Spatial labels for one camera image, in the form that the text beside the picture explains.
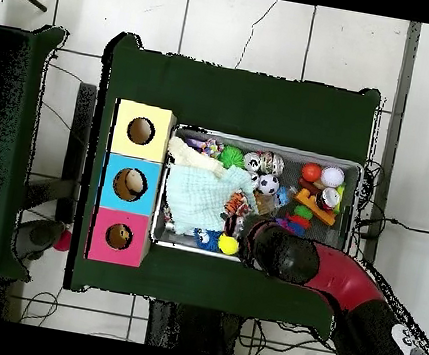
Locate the orange plastic toy block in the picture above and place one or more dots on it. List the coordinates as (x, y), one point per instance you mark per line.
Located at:
(311, 204)

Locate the white baseball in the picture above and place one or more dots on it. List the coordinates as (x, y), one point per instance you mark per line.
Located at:
(332, 177)

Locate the cream waffle cloth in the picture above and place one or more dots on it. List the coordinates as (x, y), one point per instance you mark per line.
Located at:
(189, 156)

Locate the clear mesh bin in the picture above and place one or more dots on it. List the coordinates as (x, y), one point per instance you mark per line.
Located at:
(194, 248)

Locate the yellow smiley ball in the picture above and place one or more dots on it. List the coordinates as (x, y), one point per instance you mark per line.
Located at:
(228, 245)

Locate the dark green table cloth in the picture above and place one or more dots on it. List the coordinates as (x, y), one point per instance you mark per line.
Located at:
(243, 101)
(23, 133)

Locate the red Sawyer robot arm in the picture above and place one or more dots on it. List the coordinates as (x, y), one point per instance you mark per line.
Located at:
(343, 280)

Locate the wooden box with three holes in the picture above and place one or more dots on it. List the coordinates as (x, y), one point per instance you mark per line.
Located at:
(144, 113)

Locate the green spiky ball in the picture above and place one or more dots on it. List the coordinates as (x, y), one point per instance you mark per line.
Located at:
(232, 156)

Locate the small soccer ball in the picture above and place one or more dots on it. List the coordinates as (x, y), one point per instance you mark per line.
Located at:
(268, 184)

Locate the yellow duck toy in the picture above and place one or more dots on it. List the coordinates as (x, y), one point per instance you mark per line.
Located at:
(120, 235)

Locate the orange striped tiger toy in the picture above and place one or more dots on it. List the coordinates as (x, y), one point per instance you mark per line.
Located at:
(236, 205)

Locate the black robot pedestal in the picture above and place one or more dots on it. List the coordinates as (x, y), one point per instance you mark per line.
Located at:
(189, 327)

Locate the mint green cloth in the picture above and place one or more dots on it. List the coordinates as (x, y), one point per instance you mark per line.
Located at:
(194, 198)

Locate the orange ball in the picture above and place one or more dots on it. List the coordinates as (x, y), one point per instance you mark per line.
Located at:
(311, 172)

